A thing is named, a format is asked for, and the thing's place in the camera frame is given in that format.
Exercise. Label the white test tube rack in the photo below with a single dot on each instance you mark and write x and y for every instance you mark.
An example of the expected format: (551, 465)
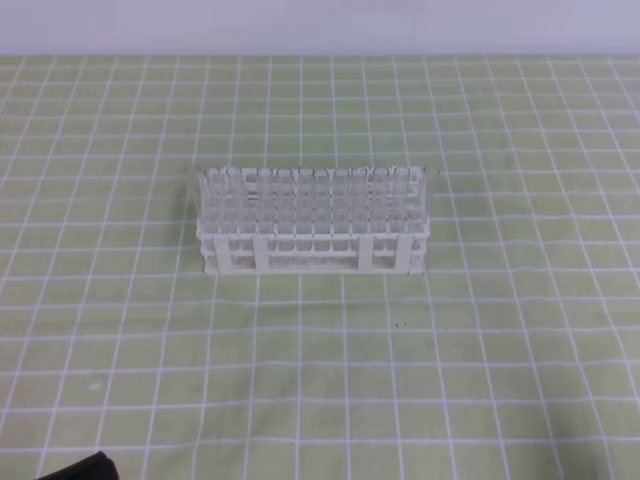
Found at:
(308, 221)

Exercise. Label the clear glass test tube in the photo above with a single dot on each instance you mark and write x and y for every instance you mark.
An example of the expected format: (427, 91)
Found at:
(201, 196)
(401, 180)

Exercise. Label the green checkered tablecloth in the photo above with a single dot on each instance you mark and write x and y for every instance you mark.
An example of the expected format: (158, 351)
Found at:
(515, 355)

